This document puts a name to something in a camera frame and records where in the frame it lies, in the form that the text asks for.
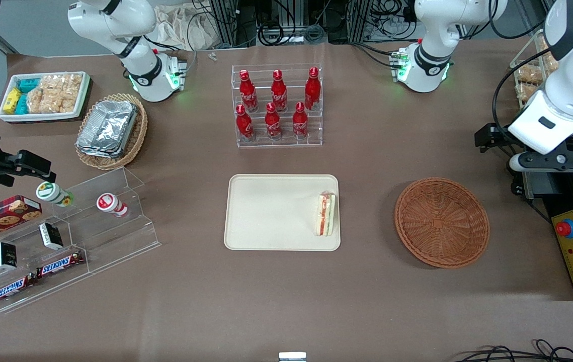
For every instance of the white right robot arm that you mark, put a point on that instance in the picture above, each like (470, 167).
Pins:
(140, 60)

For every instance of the teal snack packet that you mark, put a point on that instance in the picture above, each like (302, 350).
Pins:
(21, 104)
(28, 84)

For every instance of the triangle sandwich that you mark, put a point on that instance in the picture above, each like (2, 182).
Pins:
(325, 216)

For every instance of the small black white box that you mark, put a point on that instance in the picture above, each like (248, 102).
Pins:
(51, 236)
(5, 256)

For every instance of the brown round wicker basket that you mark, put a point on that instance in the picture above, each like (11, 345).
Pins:
(442, 223)

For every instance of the small white edge block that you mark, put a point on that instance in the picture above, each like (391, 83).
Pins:
(292, 357)

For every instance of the white rectangular snack tray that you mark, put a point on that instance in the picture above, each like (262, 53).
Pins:
(9, 116)

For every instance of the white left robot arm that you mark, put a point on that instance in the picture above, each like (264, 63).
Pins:
(429, 55)

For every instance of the red cola bottle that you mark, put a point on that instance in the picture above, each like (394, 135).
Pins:
(244, 125)
(248, 93)
(312, 90)
(279, 93)
(300, 123)
(272, 124)

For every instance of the beige crumpled cloth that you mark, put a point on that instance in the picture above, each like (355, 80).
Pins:
(180, 27)

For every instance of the clear bag of rice crackers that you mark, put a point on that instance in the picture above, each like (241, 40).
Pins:
(55, 93)

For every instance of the Snickers chocolate bar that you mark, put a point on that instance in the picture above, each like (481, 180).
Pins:
(12, 290)
(60, 264)

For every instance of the yellow snack packet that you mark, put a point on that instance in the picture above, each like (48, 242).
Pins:
(12, 99)

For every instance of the bagged fried snack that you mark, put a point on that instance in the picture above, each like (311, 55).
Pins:
(528, 74)
(550, 63)
(525, 93)

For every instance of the red lid yogurt bottle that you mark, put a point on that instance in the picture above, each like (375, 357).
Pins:
(110, 203)

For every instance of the clear acrylic step display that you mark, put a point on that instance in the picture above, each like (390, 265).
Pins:
(115, 236)

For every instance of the stack of foil trays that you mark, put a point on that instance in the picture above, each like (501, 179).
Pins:
(107, 128)

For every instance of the beige plastic tray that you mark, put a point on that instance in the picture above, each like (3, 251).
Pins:
(271, 211)

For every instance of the green lid yogurt bottle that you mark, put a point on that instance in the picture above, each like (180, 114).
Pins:
(52, 193)

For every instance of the clear acrylic bottle rack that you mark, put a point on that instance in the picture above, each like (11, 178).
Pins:
(316, 130)

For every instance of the light oval wicker basket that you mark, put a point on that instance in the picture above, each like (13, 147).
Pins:
(138, 136)

